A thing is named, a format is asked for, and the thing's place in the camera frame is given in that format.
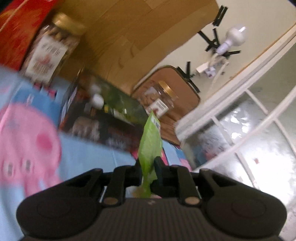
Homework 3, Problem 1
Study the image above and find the green snack packet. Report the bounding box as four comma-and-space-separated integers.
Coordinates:
138, 112, 163, 198

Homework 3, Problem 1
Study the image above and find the peppa pig blue sheet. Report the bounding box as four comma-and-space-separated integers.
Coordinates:
0, 65, 193, 241

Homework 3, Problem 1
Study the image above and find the black wool product box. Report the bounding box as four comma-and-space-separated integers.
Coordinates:
59, 69, 148, 153

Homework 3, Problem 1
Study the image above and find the brown seat cushion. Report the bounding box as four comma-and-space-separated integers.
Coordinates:
132, 66, 200, 145

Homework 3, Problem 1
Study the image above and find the large cardboard sheet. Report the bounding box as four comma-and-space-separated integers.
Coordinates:
60, 1, 219, 93

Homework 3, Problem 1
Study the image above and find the nut jar gold lid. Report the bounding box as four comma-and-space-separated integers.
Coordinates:
20, 12, 88, 87

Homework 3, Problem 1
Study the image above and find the red gift box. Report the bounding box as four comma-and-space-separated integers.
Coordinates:
1, 0, 62, 70

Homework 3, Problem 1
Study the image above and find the white window frame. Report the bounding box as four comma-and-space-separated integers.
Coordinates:
174, 25, 296, 209

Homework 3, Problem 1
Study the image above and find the white wall plug adapter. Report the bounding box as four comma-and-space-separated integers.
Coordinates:
196, 62, 218, 78

